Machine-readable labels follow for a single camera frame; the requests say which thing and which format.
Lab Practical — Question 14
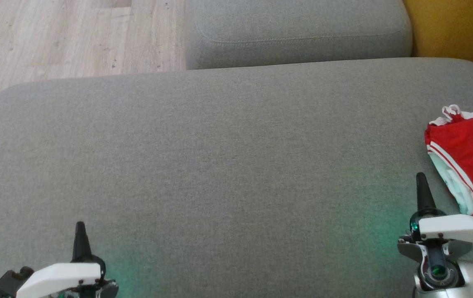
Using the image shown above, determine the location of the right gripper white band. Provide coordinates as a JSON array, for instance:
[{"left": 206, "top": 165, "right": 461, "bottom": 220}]
[{"left": 398, "top": 173, "right": 473, "bottom": 290}]

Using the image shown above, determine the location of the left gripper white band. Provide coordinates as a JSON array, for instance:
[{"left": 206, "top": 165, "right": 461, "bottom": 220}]
[{"left": 16, "top": 221, "right": 119, "bottom": 298}]

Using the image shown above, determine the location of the large grey sofa seat cushion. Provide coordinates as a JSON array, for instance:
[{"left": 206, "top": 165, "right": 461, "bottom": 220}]
[{"left": 0, "top": 57, "right": 473, "bottom": 298}]

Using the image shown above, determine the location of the small grey sofa cushion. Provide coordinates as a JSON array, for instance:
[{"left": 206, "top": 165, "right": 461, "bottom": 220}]
[{"left": 185, "top": 0, "right": 413, "bottom": 70}]

